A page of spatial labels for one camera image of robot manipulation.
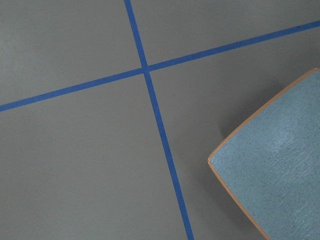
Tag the grey square plate orange rim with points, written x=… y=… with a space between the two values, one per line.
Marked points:
x=270 y=164

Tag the brown paper table cover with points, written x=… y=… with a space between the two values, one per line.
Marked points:
x=109 y=110

